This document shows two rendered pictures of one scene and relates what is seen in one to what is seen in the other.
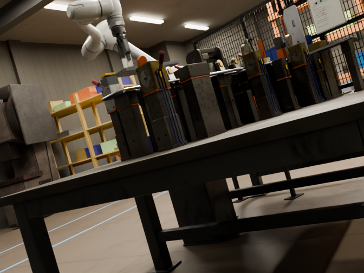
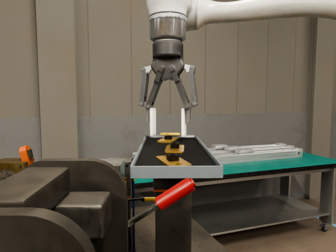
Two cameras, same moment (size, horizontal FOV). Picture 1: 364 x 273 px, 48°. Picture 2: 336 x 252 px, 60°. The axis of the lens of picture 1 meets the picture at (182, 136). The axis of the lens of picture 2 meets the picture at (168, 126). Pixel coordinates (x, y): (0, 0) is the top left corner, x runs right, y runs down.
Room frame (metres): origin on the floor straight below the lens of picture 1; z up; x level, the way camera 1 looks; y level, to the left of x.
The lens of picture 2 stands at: (2.67, -0.41, 1.27)
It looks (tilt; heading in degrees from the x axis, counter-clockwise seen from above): 5 degrees down; 127
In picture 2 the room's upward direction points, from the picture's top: straight up
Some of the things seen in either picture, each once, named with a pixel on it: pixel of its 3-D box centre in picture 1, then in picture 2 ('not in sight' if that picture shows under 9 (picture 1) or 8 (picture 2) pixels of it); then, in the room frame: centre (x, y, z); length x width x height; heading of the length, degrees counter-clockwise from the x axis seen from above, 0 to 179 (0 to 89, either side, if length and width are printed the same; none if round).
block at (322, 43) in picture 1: (324, 70); not in sight; (2.54, -0.97, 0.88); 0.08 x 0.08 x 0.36; 38
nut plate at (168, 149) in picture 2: not in sight; (174, 146); (2.32, 0.08, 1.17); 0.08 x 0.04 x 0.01; 123
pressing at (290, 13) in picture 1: (295, 32); not in sight; (2.62, -0.89, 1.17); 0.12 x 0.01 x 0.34; 38
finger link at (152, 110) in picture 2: (129, 60); (152, 121); (2.19, 0.16, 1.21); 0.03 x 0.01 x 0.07; 113
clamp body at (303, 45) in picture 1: (306, 74); not in sight; (2.26, -0.76, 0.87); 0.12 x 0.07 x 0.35; 38
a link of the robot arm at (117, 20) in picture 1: (116, 23); (167, 30); (2.23, 0.17, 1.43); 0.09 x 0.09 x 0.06
